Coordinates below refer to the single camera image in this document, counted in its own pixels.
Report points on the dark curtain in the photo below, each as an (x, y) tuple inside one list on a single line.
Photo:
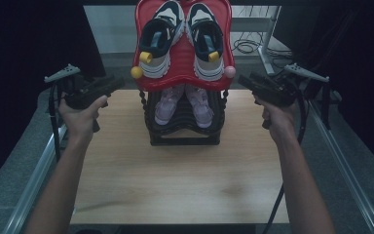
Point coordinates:
[(22, 42), (360, 48)]

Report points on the person's left hand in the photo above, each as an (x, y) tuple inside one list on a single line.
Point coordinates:
[(78, 122)]

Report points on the navy and white sneaker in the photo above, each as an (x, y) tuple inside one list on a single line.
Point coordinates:
[(207, 42), (156, 42)]

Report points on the black stand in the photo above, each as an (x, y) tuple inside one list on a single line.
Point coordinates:
[(327, 107)]

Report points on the person's right hand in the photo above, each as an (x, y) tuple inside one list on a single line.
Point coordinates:
[(280, 122)]

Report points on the purple shoe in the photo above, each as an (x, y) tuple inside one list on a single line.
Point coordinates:
[(167, 107), (201, 109)]

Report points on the metal floor rail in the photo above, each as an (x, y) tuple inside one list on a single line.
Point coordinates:
[(32, 185), (347, 175)]

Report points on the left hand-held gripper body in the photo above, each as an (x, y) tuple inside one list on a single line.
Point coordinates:
[(78, 94)]

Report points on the white metal stand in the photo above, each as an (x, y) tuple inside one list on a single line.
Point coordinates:
[(268, 42)]

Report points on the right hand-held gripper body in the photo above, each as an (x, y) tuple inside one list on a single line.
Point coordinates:
[(285, 92)]

